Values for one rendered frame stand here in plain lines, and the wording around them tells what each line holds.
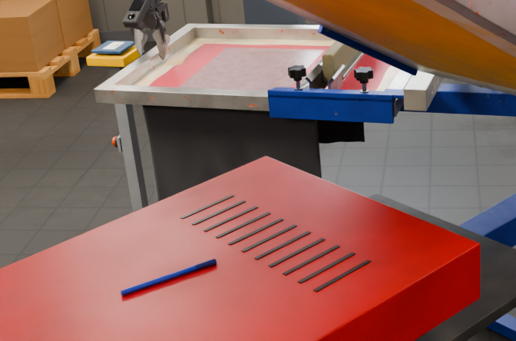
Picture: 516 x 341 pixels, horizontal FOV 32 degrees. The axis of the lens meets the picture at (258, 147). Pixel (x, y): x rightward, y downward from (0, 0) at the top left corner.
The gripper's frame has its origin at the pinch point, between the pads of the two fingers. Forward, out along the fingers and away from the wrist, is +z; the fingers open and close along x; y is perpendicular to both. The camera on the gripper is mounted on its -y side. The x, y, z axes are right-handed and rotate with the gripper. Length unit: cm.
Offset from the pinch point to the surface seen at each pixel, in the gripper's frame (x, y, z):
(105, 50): 19.4, 7.4, 1.1
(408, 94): -81, -34, -5
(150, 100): -14.4, -29.3, 1.3
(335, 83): -61, -21, -2
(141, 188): 17, 11, 49
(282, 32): -30.7, 25.4, 0.5
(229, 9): 118, 322, 79
